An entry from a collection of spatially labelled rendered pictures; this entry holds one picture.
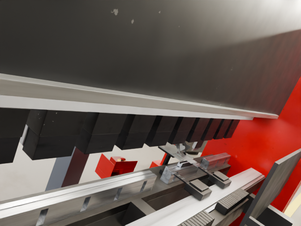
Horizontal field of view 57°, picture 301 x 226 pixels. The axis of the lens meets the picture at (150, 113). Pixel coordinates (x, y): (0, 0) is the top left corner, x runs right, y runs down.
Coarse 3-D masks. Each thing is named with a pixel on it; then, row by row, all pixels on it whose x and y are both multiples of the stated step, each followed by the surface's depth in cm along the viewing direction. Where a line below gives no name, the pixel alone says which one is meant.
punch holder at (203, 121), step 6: (198, 120) 160; (204, 120) 166; (192, 126) 162; (198, 126) 164; (204, 126) 170; (192, 132) 162; (198, 132) 168; (186, 138) 164; (192, 138) 164; (198, 138) 172
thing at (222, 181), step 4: (196, 164) 186; (200, 168) 182; (208, 172) 180; (216, 172) 177; (220, 172) 180; (212, 176) 173; (216, 176) 172; (220, 176) 173; (224, 176) 176; (212, 180) 173; (216, 180) 171; (220, 180) 170; (224, 180) 170; (228, 180) 176; (216, 184) 171; (220, 184) 170; (224, 184) 168; (228, 184) 175
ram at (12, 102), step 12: (0, 96) 66; (12, 96) 68; (24, 108) 72; (36, 108) 75; (48, 108) 77; (60, 108) 81; (72, 108) 84; (84, 108) 88; (96, 108) 92; (108, 108) 96; (120, 108) 101; (132, 108) 107; (144, 108) 113
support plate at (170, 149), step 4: (168, 144) 203; (172, 144) 207; (164, 148) 191; (168, 148) 195; (172, 148) 198; (176, 148) 202; (168, 152) 189; (172, 152) 190; (176, 156) 186; (180, 156) 189; (192, 156) 199; (180, 160) 184
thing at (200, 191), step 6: (174, 174) 156; (186, 180) 155; (198, 180) 154; (186, 186) 147; (192, 186) 146; (198, 186) 146; (204, 186) 149; (192, 192) 145; (198, 192) 143; (204, 192) 145; (210, 192) 150; (198, 198) 143; (204, 198) 146
